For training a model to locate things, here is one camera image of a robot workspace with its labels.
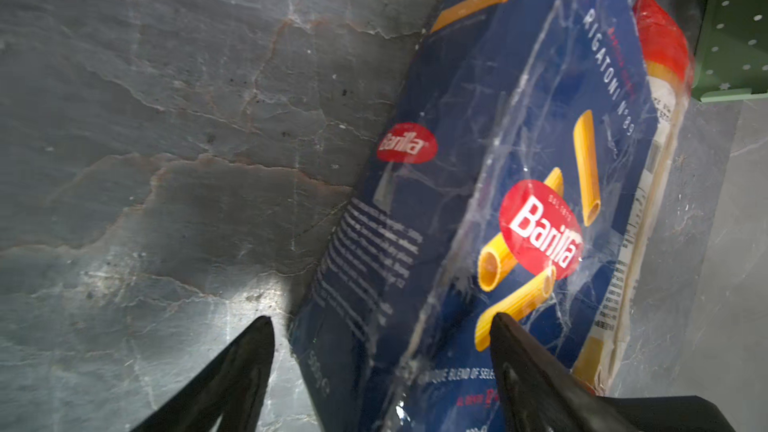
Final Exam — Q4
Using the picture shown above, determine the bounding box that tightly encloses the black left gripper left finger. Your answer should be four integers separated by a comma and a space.
135, 316, 275, 431

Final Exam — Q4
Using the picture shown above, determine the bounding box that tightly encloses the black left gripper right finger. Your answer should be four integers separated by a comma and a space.
490, 313, 734, 432

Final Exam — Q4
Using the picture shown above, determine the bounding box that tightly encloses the blue Barilla pasta box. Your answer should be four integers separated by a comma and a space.
290, 0, 657, 431

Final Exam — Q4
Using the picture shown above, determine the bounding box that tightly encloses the red spaghetti packet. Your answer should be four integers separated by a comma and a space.
572, 0, 694, 395

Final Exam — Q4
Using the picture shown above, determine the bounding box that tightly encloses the green wooden shelf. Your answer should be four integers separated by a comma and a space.
692, 0, 767, 103

